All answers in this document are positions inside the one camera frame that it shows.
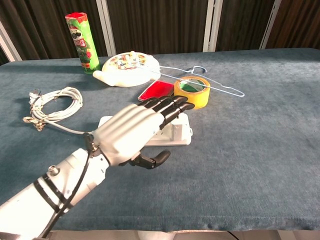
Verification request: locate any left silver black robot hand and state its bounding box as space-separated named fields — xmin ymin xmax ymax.
xmin=92 ymin=96 xmax=196 ymax=170

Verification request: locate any white power strip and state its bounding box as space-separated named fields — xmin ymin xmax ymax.
xmin=96 ymin=113 xmax=194 ymax=147

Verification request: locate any white plastic block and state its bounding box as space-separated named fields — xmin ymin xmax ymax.
xmin=163 ymin=112 xmax=191 ymax=145

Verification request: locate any red ink pad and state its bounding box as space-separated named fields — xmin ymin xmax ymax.
xmin=137 ymin=80 xmax=176 ymax=103

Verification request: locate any white round toy board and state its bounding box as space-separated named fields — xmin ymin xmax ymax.
xmin=92 ymin=50 xmax=161 ymax=88

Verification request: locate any yellow tape roll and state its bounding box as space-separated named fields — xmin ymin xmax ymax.
xmin=173 ymin=76 xmax=211 ymax=110

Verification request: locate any gold twist tie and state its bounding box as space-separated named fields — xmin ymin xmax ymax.
xmin=22 ymin=116 xmax=51 ymax=132

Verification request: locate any green Pringles can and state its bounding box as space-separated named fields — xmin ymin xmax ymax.
xmin=64 ymin=12 xmax=101 ymax=75

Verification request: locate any dark brown curtain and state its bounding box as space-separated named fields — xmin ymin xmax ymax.
xmin=0 ymin=0 xmax=320 ymax=66

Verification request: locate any blue velvet table cloth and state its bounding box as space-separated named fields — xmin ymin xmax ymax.
xmin=0 ymin=47 xmax=320 ymax=232

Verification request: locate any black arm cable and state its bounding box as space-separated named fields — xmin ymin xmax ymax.
xmin=37 ymin=132 xmax=101 ymax=240

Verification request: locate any white cable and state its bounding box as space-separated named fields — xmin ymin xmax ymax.
xmin=28 ymin=86 xmax=95 ymax=136

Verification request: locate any white metal post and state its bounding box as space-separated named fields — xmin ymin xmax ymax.
xmin=96 ymin=0 xmax=117 ymax=57
xmin=0 ymin=19 xmax=22 ymax=62
xmin=202 ymin=0 xmax=224 ymax=53
xmin=259 ymin=0 xmax=282 ymax=50

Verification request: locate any white wire clothes hanger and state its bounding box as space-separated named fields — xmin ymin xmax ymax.
xmin=128 ymin=62 xmax=245 ymax=98

